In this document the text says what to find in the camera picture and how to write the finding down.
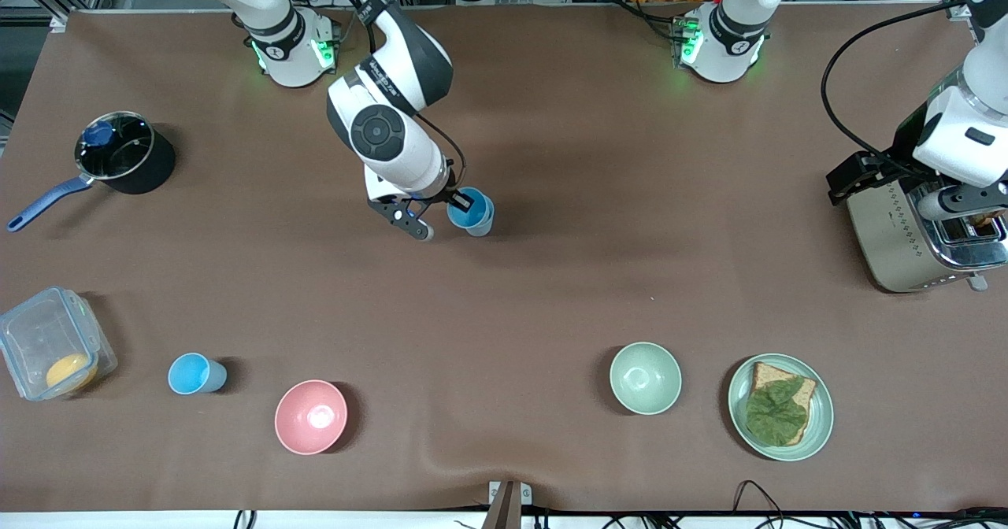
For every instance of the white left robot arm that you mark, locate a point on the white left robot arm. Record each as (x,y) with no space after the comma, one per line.
(728,41)

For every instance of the pale green bowl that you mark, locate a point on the pale green bowl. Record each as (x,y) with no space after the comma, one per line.
(645,378)

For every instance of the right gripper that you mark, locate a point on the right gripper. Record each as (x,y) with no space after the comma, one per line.
(442,194)

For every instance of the pink bowl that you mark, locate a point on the pink bowl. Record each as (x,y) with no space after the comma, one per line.
(310,417)

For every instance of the light brown bread slice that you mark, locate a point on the light brown bread slice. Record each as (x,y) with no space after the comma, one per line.
(768,373)

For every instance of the silver beige toaster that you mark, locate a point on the silver beige toaster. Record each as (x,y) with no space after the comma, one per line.
(890,246)

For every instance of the yellow round fruit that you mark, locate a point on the yellow round fruit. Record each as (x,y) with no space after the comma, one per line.
(71,371)

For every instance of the glass lid blue knob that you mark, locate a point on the glass lid blue knob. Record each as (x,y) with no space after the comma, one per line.
(118,153)

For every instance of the green lettuce leaf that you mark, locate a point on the green lettuce leaf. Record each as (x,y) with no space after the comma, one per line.
(776,412)

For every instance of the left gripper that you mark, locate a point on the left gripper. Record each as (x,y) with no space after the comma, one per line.
(900,153)

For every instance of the aluminium profile post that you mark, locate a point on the aluminium profile post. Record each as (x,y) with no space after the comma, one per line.
(509,505)

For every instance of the pale green plate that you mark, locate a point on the pale green plate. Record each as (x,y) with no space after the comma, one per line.
(819,423)

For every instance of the dark brown bread slice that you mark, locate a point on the dark brown bread slice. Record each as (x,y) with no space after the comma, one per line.
(986,219)

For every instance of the brown table cloth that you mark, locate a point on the brown table cloth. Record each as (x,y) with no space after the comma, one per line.
(504,316)

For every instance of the clear plastic food container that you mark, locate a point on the clear plastic food container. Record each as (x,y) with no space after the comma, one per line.
(47,340)

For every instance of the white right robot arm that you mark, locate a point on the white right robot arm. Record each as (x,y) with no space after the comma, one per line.
(405,159)

